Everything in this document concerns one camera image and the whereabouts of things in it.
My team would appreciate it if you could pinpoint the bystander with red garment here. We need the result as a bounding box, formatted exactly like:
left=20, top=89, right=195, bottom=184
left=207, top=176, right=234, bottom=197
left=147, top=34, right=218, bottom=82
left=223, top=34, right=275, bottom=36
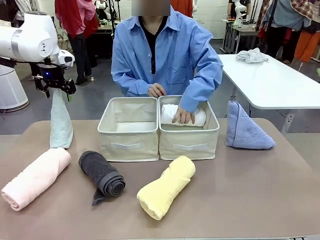
left=54, top=0, right=99, bottom=86

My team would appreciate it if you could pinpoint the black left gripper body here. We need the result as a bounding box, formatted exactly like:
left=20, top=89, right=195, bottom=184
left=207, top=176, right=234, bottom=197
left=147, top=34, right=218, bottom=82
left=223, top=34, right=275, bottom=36
left=36, top=63, right=67, bottom=89

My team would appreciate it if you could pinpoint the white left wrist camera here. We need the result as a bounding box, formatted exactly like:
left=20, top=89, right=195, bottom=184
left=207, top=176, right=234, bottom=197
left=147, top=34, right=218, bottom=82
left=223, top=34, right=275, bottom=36
left=57, top=49, right=76, bottom=67

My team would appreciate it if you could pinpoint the crumpled white cloth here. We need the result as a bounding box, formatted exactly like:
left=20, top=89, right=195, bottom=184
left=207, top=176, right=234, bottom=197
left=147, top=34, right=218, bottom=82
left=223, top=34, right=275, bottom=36
left=235, top=47, right=269, bottom=64

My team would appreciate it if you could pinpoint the white cylindrical pedestal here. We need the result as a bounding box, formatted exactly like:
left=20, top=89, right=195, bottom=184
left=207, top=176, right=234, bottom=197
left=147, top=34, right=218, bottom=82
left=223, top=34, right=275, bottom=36
left=0, top=64, right=29, bottom=111

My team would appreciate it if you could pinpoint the person's left forearm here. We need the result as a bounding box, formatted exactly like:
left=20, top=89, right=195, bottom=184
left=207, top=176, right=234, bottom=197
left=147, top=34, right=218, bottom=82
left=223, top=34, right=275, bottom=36
left=178, top=63, right=224, bottom=114

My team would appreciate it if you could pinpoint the grey background desk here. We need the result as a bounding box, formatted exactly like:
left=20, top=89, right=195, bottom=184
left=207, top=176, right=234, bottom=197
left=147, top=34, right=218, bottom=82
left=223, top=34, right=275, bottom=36
left=221, top=19, right=261, bottom=55

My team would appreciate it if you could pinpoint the pink towel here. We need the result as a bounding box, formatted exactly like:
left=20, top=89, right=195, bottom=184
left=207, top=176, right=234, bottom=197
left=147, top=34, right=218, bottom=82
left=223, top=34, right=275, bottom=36
left=1, top=146, right=72, bottom=212

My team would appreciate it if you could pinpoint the bystander in orange trousers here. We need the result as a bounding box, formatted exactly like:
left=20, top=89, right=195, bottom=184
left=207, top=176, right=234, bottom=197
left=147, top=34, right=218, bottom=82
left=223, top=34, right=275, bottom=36
left=293, top=27, right=320, bottom=63

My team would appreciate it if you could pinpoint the person's left hand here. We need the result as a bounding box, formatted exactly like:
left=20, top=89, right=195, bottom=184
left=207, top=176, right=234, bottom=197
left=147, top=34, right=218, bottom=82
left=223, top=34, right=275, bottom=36
left=171, top=104, right=197, bottom=125

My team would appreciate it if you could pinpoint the beige fabric storage box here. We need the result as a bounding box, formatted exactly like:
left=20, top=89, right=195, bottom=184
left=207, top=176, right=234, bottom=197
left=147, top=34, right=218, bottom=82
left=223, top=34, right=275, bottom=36
left=157, top=94, right=220, bottom=161
left=96, top=96, right=160, bottom=163

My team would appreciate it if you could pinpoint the blue cone-folded towel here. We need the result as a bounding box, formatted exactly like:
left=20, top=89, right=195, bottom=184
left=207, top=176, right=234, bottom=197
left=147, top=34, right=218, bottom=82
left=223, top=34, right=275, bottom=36
left=225, top=100, right=277, bottom=150

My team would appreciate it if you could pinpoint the dark grey towel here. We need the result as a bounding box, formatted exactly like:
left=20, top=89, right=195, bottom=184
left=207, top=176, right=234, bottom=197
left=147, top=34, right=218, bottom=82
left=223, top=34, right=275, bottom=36
left=78, top=150, right=127, bottom=207

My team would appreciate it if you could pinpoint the person's right hand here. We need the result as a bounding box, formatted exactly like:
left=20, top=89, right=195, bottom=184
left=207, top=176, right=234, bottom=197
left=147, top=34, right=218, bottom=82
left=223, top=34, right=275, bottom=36
left=147, top=82, right=167, bottom=98

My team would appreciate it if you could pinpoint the mint green cone-folded towel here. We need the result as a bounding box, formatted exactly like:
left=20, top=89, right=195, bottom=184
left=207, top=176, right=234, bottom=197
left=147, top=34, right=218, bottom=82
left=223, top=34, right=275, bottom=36
left=49, top=89, right=74, bottom=150

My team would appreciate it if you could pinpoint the yellow towel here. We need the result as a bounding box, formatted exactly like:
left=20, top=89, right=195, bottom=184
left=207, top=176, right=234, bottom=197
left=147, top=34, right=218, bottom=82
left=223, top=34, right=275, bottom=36
left=136, top=155, right=197, bottom=221

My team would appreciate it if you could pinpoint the bystander in plaid shirt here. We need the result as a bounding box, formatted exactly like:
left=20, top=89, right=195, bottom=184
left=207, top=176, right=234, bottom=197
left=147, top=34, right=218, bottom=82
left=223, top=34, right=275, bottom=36
left=256, top=0, right=313, bottom=63

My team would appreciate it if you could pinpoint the white towel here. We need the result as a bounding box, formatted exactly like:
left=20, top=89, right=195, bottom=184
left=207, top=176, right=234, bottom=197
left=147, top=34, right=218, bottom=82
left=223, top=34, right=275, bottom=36
left=160, top=103, right=207, bottom=128

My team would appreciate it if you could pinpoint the person in blue shirt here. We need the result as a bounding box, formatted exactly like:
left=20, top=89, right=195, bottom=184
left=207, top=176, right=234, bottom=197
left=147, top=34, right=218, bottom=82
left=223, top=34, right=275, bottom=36
left=111, top=4, right=224, bottom=114

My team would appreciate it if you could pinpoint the person's right forearm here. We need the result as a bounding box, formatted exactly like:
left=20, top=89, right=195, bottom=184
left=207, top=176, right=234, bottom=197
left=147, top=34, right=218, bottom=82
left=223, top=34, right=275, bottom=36
left=113, top=72, right=155, bottom=98

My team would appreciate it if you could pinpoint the orange hanging garment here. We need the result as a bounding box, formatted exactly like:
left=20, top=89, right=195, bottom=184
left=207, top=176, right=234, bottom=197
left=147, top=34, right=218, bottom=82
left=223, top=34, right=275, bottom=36
left=170, top=0, right=194, bottom=18

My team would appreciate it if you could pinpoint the white side table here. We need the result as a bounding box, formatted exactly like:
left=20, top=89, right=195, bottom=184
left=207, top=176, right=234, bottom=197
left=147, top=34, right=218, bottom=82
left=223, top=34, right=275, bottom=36
left=217, top=53, right=320, bottom=135

